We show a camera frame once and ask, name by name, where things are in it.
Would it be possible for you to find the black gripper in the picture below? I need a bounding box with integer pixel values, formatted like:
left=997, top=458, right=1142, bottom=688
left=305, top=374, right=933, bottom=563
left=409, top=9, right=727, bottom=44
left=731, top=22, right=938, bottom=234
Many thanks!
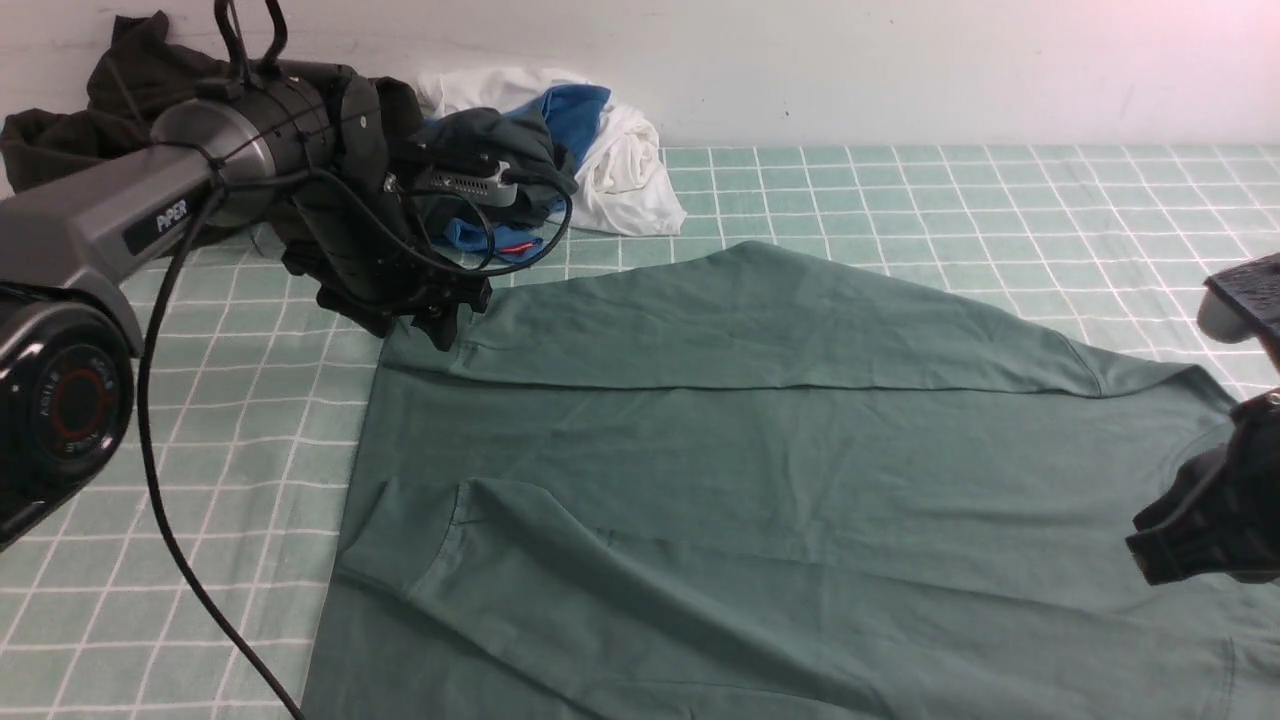
left=282, top=170, right=493, bottom=352

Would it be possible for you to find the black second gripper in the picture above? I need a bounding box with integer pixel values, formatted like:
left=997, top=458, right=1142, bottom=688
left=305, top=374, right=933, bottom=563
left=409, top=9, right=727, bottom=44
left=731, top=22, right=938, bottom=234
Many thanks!
left=1125, top=391, right=1279, bottom=585

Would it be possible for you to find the green long-sleeve top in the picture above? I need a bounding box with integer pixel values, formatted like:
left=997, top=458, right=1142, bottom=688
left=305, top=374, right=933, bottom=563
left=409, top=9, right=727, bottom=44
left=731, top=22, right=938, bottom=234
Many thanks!
left=303, top=242, right=1277, bottom=719

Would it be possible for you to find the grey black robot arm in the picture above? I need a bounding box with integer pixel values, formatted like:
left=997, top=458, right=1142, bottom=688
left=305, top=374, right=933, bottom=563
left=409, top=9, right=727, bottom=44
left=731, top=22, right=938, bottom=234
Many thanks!
left=3, top=58, right=1277, bottom=585

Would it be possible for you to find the green checked tablecloth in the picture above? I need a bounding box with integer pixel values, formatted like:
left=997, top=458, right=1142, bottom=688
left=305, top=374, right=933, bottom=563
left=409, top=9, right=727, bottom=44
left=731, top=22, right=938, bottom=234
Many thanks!
left=1, top=145, right=1277, bottom=719

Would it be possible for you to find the dark grey crumpled garment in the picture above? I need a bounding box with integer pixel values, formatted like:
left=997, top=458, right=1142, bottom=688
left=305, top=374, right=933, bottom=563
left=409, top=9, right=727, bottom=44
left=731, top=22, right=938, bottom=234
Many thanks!
left=389, top=108, right=579, bottom=229

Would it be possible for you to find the white crumpled garment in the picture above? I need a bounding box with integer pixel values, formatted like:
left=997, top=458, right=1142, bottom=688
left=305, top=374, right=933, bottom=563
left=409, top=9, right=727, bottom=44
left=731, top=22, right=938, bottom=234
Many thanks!
left=417, top=67, right=687, bottom=237

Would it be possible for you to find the blue crumpled garment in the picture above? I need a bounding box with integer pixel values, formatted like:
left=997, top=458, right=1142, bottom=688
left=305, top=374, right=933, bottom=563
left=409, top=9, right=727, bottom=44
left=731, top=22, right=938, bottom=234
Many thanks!
left=419, top=85, right=611, bottom=264

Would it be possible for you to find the dark olive crumpled garment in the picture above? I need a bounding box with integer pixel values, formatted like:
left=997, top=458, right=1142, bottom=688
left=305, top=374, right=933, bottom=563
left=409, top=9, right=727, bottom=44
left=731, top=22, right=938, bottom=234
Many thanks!
left=0, top=12, right=428, bottom=251

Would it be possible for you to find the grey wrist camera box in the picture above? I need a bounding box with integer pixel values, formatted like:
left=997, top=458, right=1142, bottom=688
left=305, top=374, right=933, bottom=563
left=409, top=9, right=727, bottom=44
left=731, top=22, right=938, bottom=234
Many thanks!
left=413, top=161, right=518, bottom=208

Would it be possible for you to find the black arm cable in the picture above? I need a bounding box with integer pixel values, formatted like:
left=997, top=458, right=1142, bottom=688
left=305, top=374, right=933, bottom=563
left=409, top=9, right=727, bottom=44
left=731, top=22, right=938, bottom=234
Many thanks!
left=136, top=0, right=575, bottom=720

